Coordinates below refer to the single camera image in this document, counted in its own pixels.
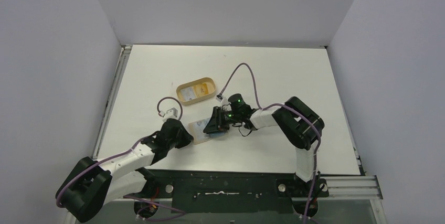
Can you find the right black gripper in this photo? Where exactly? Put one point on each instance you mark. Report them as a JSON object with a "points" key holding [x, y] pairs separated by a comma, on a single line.
{"points": [[216, 120]]}

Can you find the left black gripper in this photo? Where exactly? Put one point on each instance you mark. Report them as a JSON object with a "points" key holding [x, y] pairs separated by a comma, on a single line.
{"points": [[187, 138]]}

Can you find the beige card holder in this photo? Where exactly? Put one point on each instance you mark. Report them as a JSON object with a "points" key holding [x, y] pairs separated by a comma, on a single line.
{"points": [[201, 138]]}

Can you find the silver credit card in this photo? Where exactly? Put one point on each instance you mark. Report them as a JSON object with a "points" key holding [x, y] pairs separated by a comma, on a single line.
{"points": [[200, 125]]}

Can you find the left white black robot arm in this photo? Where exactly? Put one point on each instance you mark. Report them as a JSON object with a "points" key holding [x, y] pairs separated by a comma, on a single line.
{"points": [[92, 184]]}

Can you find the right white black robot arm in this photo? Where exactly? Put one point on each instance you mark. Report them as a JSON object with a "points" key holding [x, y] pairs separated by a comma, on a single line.
{"points": [[299, 123]]}

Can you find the gold card in tray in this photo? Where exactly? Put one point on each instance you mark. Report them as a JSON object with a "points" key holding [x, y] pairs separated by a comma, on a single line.
{"points": [[201, 89]]}

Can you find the silver card in tray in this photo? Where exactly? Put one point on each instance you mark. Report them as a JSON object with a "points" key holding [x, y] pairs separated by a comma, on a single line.
{"points": [[188, 93]]}

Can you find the oval beige tray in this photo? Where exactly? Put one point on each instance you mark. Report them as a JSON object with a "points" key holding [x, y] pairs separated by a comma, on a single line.
{"points": [[211, 88]]}

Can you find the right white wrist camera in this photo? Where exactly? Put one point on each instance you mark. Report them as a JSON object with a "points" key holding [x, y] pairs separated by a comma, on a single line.
{"points": [[222, 99]]}

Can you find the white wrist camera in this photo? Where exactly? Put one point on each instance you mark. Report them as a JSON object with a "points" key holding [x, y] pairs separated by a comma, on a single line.
{"points": [[169, 114], [222, 99]]}

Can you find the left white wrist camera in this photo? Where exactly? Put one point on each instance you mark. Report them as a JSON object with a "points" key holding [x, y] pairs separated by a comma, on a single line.
{"points": [[169, 114]]}

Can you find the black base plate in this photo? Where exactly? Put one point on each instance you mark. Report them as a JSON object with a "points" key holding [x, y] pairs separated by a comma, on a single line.
{"points": [[232, 192]]}

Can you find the aluminium frame rail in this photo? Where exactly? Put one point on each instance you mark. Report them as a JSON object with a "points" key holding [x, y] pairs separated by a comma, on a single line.
{"points": [[119, 71]]}

